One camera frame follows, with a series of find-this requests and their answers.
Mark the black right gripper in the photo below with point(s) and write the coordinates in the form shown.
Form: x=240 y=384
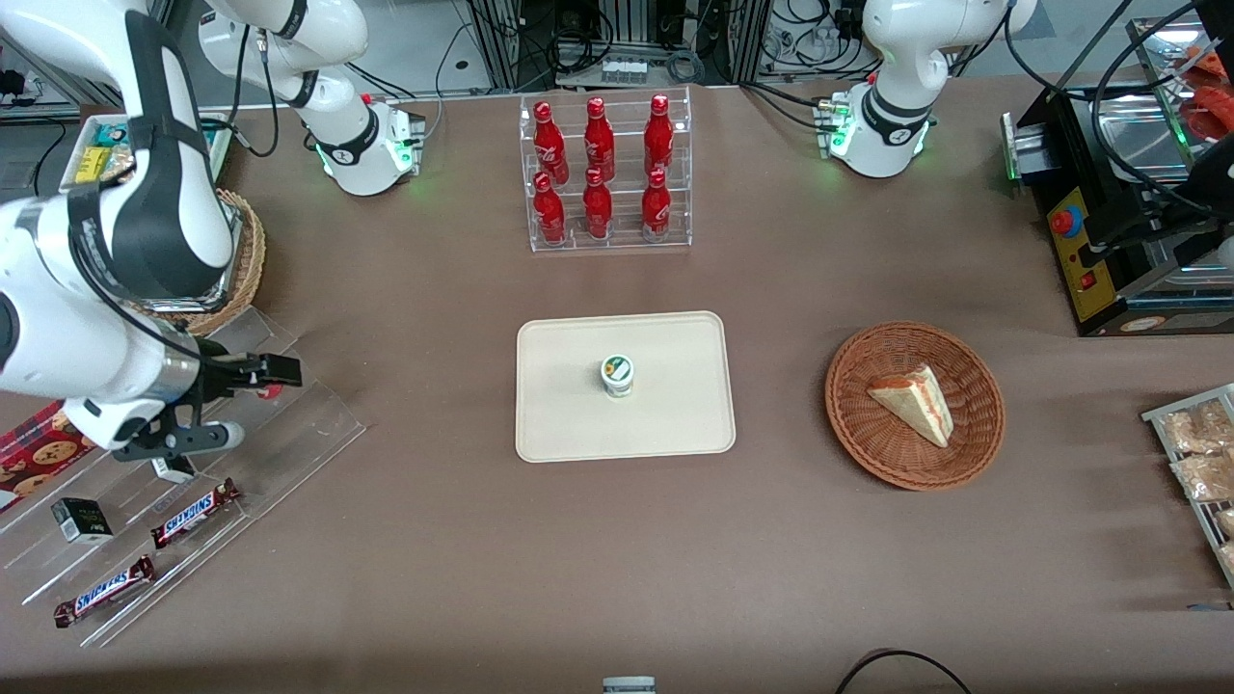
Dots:
x=223 y=376

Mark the green lid yogurt cup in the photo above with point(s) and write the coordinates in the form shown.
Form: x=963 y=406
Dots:
x=617 y=376

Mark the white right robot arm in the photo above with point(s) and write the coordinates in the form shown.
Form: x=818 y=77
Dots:
x=58 y=328

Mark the beige plastic tray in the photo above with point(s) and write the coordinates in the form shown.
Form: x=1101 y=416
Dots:
x=675 y=414

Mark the clear acrylic stepped stand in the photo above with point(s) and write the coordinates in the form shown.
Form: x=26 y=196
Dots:
x=299 y=434

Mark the oval light wicker basket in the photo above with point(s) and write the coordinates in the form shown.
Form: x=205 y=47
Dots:
x=251 y=260

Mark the small black box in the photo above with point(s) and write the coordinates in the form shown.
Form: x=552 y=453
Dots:
x=175 y=471
x=82 y=520

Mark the snickers bar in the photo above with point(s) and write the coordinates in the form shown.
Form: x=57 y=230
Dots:
x=104 y=591
x=193 y=514

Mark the red cookie box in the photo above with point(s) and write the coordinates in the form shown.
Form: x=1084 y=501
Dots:
x=34 y=463

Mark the yellow snack packet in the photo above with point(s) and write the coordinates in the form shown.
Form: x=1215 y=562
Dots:
x=93 y=164

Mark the white snack bin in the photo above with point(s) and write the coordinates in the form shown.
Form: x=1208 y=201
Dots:
x=69 y=173

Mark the teal snack packet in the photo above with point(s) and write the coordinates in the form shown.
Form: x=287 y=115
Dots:
x=114 y=134

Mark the red cola bottle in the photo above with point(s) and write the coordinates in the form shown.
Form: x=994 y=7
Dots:
x=549 y=140
x=658 y=135
x=599 y=138
x=656 y=207
x=597 y=207
x=549 y=212

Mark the clear acrylic bottle rack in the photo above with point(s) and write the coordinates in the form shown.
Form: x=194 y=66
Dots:
x=622 y=241

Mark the white power strip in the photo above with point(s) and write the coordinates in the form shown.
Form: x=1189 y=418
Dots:
x=624 y=69

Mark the small grey device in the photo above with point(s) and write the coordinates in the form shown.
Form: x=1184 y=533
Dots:
x=629 y=685

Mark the round brown wicker basket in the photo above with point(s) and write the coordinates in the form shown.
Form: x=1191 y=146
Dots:
x=868 y=434

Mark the triangular wrapped sandwich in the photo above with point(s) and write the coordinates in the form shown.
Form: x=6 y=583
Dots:
x=916 y=403

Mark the red emergency stop button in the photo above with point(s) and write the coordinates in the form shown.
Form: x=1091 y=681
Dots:
x=1065 y=222

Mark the black machine with yellow panel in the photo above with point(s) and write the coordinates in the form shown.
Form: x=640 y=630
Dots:
x=1109 y=280

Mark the stainless steel pan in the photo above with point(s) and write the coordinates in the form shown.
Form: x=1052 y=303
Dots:
x=1138 y=135

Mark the clear bag of pastries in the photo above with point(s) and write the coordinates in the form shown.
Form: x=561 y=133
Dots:
x=1205 y=477
x=1195 y=429

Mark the red packaged food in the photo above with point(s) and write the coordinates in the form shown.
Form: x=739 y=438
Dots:
x=1210 y=106

